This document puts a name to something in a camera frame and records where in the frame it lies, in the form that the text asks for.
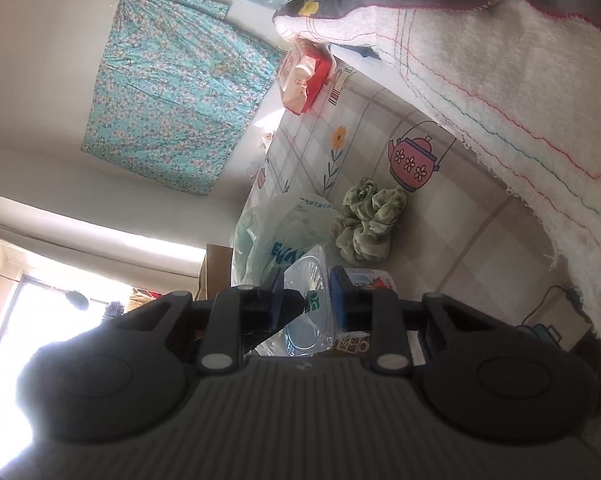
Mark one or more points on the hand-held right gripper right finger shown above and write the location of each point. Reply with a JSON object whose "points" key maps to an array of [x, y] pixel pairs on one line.
{"points": [[338, 295]]}

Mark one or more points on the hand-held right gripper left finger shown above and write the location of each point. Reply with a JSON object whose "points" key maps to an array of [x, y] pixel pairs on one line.
{"points": [[276, 300]]}

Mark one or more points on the clear plastic packet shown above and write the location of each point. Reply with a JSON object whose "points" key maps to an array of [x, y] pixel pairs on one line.
{"points": [[308, 332]]}

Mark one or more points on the brown cardboard box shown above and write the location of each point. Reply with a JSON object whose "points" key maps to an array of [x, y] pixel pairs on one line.
{"points": [[215, 270]]}

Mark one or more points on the white printed carton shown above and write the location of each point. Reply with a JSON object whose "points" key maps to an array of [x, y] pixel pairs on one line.
{"points": [[375, 280]]}

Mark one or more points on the pale green plastic bag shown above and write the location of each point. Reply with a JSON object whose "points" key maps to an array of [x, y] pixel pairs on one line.
{"points": [[275, 240]]}

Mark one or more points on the green scrunched cloth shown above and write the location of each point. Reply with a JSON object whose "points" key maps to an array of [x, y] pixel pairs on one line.
{"points": [[375, 210]]}

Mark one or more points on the printed bed sheet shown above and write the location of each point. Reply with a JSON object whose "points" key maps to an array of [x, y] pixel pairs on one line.
{"points": [[460, 220]]}

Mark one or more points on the blue hanging laundry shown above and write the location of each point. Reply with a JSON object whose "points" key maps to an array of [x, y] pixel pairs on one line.
{"points": [[113, 310]]}

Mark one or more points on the black hanging object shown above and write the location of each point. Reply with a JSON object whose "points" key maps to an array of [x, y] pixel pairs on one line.
{"points": [[75, 300]]}

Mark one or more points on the red tissue multipack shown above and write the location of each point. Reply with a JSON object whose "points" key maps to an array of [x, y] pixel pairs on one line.
{"points": [[300, 80]]}

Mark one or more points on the teal floral wall cloth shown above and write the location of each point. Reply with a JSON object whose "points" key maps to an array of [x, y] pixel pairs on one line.
{"points": [[170, 90]]}

